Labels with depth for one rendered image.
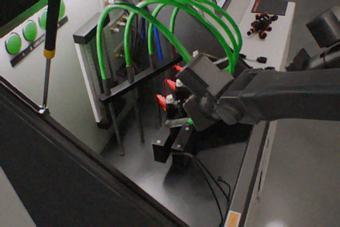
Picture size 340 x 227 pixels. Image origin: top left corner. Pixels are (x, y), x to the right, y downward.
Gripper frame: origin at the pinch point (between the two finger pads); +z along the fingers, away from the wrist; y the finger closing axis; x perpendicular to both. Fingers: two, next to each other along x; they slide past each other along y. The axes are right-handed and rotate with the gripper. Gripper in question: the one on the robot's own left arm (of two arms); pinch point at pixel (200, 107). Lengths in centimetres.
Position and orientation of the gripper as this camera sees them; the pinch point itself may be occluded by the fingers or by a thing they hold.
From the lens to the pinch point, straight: 81.0
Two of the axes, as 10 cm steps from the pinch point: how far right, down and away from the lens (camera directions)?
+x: 5.0, 8.6, 0.7
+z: -1.7, 0.2, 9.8
